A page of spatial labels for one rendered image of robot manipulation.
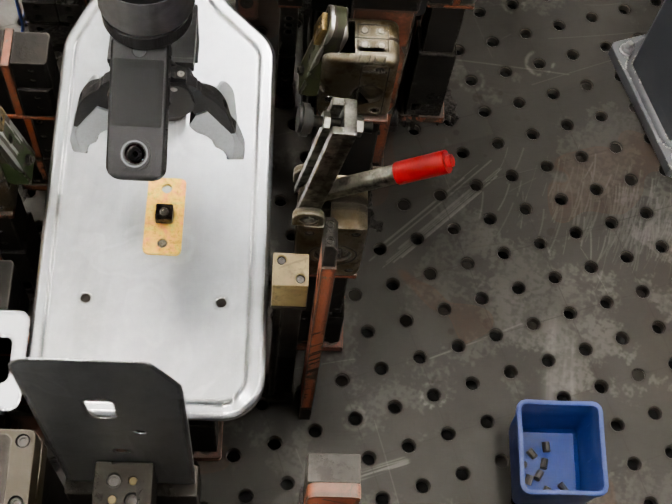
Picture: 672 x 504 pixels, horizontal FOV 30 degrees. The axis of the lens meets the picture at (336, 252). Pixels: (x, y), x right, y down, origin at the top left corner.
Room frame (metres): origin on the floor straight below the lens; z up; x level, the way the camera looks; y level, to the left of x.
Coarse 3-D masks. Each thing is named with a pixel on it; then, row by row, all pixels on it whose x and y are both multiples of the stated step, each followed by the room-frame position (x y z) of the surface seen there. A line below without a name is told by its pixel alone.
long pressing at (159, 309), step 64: (64, 64) 0.67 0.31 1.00; (256, 64) 0.71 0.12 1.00; (64, 128) 0.59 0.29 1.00; (256, 128) 0.63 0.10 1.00; (64, 192) 0.52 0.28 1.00; (128, 192) 0.53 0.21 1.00; (192, 192) 0.55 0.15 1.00; (256, 192) 0.56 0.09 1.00; (64, 256) 0.45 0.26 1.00; (128, 256) 0.47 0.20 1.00; (192, 256) 0.48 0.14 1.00; (256, 256) 0.49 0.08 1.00; (64, 320) 0.39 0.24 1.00; (128, 320) 0.40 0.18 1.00; (192, 320) 0.41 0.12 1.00; (256, 320) 0.42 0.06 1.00; (192, 384) 0.35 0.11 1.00; (256, 384) 0.36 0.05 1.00
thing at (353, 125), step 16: (304, 112) 0.53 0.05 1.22; (336, 112) 0.55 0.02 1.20; (352, 112) 0.54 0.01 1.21; (304, 128) 0.52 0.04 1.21; (320, 128) 0.53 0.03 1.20; (336, 128) 0.52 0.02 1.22; (352, 128) 0.53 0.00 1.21; (368, 128) 0.54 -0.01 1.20; (320, 144) 0.55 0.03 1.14; (336, 144) 0.52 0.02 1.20; (352, 144) 0.52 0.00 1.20; (320, 160) 0.52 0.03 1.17; (336, 160) 0.52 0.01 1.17; (304, 176) 0.54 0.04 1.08; (320, 176) 0.52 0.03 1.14; (336, 176) 0.52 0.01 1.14; (304, 192) 0.52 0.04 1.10; (320, 192) 0.52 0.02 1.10; (320, 208) 0.52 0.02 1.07
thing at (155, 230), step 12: (168, 180) 0.55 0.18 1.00; (180, 180) 0.56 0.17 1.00; (156, 192) 0.54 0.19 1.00; (180, 192) 0.54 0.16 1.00; (156, 204) 0.52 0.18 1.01; (168, 204) 0.52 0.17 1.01; (180, 204) 0.53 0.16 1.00; (156, 216) 0.51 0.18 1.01; (168, 216) 0.51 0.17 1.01; (180, 216) 0.52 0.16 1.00; (144, 228) 0.50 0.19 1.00; (156, 228) 0.50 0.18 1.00; (168, 228) 0.50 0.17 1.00; (180, 228) 0.50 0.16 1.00; (144, 240) 0.48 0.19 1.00; (156, 240) 0.49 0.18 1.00; (168, 240) 0.49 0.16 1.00; (180, 240) 0.49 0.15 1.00; (144, 252) 0.47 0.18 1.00; (156, 252) 0.47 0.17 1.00; (168, 252) 0.48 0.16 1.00; (180, 252) 0.48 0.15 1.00
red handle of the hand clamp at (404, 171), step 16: (416, 160) 0.55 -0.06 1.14; (432, 160) 0.55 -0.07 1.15; (448, 160) 0.55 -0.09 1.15; (352, 176) 0.54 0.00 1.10; (368, 176) 0.54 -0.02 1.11; (384, 176) 0.54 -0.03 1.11; (400, 176) 0.54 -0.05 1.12; (416, 176) 0.54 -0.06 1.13; (432, 176) 0.54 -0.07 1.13; (336, 192) 0.53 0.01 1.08; (352, 192) 0.53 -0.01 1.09
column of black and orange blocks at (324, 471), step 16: (320, 464) 0.24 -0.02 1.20; (336, 464) 0.25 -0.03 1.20; (352, 464) 0.25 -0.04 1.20; (320, 480) 0.23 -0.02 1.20; (336, 480) 0.23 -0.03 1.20; (352, 480) 0.24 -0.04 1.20; (304, 496) 0.24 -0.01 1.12; (320, 496) 0.22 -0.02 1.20; (336, 496) 0.22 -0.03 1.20; (352, 496) 0.22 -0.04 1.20
